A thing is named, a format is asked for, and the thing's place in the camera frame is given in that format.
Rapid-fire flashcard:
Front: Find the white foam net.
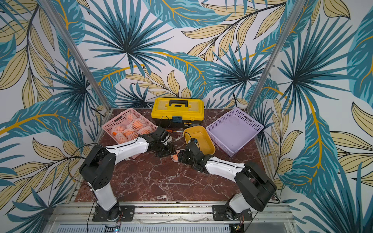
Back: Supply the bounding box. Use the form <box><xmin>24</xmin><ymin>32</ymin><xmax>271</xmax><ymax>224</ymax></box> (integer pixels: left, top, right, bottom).
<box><xmin>171</xmin><ymin>150</ymin><xmax>184</xmax><ymax>162</ymax></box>
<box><xmin>136</xmin><ymin>125</ymin><xmax>154</xmax><ymax>136</ymax></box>

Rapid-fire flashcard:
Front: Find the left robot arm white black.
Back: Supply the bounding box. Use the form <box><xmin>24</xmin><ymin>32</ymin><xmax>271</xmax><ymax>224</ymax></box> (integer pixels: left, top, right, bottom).
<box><xmin>79</xmin><ymin>127</ymin><xmax>176</xmax><ymax>219</ymax></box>

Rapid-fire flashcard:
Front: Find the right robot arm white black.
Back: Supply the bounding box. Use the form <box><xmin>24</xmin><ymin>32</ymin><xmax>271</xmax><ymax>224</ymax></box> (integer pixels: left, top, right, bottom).
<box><xmin>173</xmin><ymin>141</ymin><xmax>277</xmax><ymax>220</ymax></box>

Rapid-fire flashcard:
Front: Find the yellow oval tray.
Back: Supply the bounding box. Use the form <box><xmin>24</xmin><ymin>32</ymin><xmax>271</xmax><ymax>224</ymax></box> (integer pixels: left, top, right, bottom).
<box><xmin>183</xmin><ymin>125</ymin><xmax>216</xmax><ymax>155</ymax></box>

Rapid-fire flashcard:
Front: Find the netted orange middle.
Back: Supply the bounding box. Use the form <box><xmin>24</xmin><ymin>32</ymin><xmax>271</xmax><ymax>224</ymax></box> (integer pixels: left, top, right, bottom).
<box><xmin>127</xmin><ymin>118</ymin><xmax>147</xmax><ymax>131</ymax></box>

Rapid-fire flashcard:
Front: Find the netted orange front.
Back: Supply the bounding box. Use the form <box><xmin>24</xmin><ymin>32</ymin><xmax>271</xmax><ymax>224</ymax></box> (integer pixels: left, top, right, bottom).
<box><xmin>112</xmin><ymin>129</ymin><xmax>139</xmax><ymax>144</ymax></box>

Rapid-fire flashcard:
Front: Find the yellow black toolbox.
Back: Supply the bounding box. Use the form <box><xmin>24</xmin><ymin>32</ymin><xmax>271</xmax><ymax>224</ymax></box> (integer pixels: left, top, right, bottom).
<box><xmin>151</xmin><ymin>98</ymin><xmax>204</xmax><ymax>128</ymax></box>

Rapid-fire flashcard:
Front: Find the pink plastic basket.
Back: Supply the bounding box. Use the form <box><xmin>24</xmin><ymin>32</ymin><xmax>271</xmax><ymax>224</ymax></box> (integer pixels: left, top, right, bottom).
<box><xmin>102</xmin><ymin>108</ymin><xmax>157</xmax><ymax>144</ymax></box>

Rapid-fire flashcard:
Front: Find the purple plastic basket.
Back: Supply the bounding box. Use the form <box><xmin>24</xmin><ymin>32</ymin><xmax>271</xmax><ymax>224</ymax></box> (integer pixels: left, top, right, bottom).
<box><xmin>206</xmin><ymin>107</ymin><xmax>264</xmax><ymax>157</ymax></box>

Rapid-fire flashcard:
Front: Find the orange handled screwdriver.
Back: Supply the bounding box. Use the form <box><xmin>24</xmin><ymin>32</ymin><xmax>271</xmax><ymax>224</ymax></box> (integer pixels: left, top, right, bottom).
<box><xmin>166</xmin><ymin>130</ymin><xmax>183</xmax><ymax>133</ymax></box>

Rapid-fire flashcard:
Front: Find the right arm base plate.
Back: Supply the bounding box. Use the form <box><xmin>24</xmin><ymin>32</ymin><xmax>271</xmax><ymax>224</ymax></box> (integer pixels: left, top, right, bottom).
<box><xmin>212</xmin><ymin>205</ymin><xmax>253</xmax><ymax>221</ymax></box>

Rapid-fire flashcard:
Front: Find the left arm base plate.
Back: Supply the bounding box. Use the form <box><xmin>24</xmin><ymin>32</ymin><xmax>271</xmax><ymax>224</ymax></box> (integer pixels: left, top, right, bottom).
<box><xmin>92</xmin><ymin>205</ymin><xmax>135</xmax><ymax>223</ymax></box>

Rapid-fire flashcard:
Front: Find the front aluminium rail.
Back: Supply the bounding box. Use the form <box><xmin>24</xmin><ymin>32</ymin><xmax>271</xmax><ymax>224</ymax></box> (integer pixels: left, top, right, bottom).
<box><xmin>44</xmin><ymin>201</ymin><xmax>299</xmax><ymax>233</ymax></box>

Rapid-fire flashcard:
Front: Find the right aluminium frame post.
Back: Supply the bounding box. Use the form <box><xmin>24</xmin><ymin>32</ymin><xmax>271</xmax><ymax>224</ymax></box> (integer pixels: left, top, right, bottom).
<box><xmin>245</xmin><ymin>0</ymin><xmax>306</xmax><ymax>115</ymax></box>

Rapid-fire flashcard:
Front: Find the aluminium frame post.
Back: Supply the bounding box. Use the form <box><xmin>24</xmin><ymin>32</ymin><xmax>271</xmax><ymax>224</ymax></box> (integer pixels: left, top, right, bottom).
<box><xmin>245</xmin><ymin>0</ymin><xmax>306</xmax><ymax>115</ymax></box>
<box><xmin>39</xmin><ymin>0</ymin><xmax>111</xmax><ymax>111</ymax></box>

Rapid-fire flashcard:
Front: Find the left aluminium frame post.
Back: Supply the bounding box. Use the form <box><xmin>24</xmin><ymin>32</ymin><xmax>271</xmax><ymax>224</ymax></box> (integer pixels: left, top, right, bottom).
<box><xmin>39</xmin><ymin>0</ymin><xmax>111</xmax><ymax>111</ymax></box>

